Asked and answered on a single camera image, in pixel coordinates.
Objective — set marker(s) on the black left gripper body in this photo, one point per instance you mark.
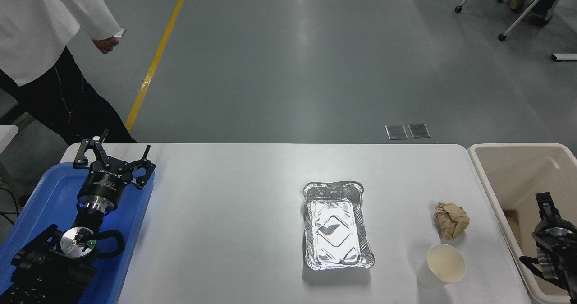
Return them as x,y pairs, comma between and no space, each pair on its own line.
103,184

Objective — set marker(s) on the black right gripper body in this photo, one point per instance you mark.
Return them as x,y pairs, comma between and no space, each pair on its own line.
556,223

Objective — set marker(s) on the white paper cup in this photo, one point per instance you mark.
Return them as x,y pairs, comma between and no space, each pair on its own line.
446,263

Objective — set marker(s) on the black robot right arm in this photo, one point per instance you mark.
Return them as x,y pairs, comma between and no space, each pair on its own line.
561,254

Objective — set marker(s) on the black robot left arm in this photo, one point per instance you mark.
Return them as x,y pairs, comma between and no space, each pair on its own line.
49,268

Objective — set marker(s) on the person's hand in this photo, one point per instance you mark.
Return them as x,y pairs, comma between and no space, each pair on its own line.
106,44

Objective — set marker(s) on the large pale plastic bin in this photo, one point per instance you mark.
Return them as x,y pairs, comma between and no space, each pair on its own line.
509,173

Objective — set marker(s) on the blue plastic tray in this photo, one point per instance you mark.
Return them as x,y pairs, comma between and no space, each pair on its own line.
49,195

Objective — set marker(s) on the crumpled tan paper ball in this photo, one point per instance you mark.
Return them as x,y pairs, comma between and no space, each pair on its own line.
451,220

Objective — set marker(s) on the small metal floor plate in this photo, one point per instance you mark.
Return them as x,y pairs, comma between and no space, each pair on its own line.
121,32

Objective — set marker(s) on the white bar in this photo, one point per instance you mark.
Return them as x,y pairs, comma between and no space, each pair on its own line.
564,57

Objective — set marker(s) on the person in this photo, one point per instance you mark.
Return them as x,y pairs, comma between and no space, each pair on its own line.
536,17
27,24

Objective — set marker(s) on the white-framed wheeled chair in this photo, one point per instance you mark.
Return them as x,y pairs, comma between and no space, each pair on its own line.
501,37

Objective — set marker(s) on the silver foil tray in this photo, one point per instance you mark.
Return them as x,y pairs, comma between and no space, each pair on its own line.
337,225

